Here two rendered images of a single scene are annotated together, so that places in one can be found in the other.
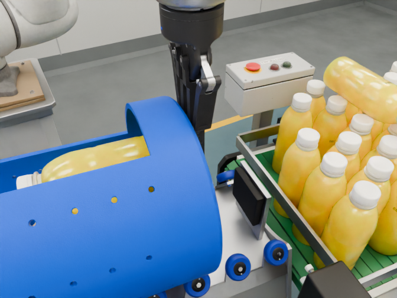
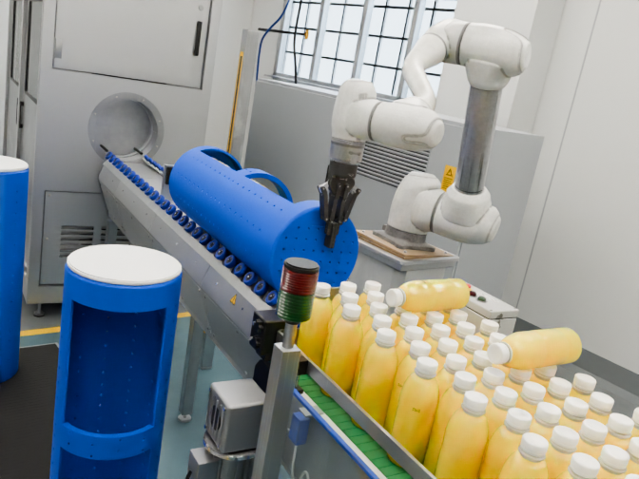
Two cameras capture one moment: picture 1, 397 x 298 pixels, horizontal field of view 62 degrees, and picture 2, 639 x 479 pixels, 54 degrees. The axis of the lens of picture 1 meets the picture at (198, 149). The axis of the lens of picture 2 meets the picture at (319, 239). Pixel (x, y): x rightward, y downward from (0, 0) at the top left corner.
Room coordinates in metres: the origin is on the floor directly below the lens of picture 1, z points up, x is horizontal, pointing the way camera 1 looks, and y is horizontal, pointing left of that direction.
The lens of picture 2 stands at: (0.04, -1.61, 1.58)
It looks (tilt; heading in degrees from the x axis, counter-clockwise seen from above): 15 degrees down; 78
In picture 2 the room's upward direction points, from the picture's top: 10 degrees clockwise
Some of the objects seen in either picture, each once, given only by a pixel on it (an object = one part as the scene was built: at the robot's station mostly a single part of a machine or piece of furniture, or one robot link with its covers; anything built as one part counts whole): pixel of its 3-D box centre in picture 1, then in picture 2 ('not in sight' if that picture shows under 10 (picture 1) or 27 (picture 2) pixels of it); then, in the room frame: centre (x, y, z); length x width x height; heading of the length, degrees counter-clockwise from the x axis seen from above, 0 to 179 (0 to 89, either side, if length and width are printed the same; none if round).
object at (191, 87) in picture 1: (196, 92); (332, 202); (0.38, 0.00, 1.25); 0.04 x 0.01 x 0.11; 112
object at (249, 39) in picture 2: not in sight; (225, 210); (0.17, 1.41, 0.85); 0.06 x 0.06 x 1.70; 22
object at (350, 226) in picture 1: (345, 232); (314, 329); (0.34, -0.26, 1.00); 0.07 x 0.07 x 0.19
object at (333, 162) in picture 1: (334, 162); (348, 287); (0.41, -0.23, 1.10); 0.04 x 0.04 x 0.02
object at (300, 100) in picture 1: (302, 100); not in sight; (0.60, -0.22, 1.10); 0.04 x 0.04 x 0.02
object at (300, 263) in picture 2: not in sight; (294, 305); (0.22, -0.59, 1.18); 0.06 x 0.06 x 0.16
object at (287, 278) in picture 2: not in sight; (299, 278); (0.22, -0.59, 1.23); 0.06 x 0.06 x 0.04
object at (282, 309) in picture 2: not in sight; (295, 302); (0.22, -0.59, 1.18); 0.06 x 0.06 x 0.05
